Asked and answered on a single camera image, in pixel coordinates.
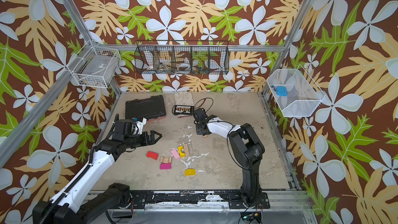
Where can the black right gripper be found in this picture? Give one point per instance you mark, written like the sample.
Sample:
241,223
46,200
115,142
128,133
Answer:
200,121

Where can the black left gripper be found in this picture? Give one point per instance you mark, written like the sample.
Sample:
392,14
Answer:
153,141

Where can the natural wood arch block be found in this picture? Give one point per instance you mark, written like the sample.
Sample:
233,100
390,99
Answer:
166,160

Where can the light pink wood block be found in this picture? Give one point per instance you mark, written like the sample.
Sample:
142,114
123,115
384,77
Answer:
175,154

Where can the natural wood plank block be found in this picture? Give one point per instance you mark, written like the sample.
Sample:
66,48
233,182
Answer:
185,150

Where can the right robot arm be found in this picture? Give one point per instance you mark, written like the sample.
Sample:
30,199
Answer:
246,146

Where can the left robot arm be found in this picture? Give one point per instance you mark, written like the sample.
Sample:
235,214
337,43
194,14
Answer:
68,205

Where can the red wood block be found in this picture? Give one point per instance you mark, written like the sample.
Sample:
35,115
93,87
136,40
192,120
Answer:
152,155

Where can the magenta wood block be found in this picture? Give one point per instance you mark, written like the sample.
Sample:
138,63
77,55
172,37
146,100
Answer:
165,166

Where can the yellow rounded wood block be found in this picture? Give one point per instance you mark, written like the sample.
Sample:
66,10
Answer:
190,172

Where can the black charging board yellow connectors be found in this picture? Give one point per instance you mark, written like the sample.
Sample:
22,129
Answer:
185,110

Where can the white work glove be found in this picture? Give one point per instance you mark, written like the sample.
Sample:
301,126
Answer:
184,98

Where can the black and red tool case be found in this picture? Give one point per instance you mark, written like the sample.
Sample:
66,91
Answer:
149,108

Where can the blue object in basket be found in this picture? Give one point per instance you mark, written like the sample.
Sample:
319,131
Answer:
281,91

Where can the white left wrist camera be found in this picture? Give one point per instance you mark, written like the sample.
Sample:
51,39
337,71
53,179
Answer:
138,125

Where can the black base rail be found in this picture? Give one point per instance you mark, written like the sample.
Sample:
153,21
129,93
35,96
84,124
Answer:
229,199

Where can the black wire basket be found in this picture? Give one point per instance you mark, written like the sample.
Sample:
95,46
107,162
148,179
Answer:
186,57

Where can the white wire basket left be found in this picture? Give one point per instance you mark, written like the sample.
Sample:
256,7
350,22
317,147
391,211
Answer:
96,66

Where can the white wire basket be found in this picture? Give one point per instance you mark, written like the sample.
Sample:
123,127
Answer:
96,66
304,94

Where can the white wire basket right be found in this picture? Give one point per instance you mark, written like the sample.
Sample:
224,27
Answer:
304,94

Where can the aluminium frame post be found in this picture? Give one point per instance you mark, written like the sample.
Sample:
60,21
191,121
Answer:
87,37

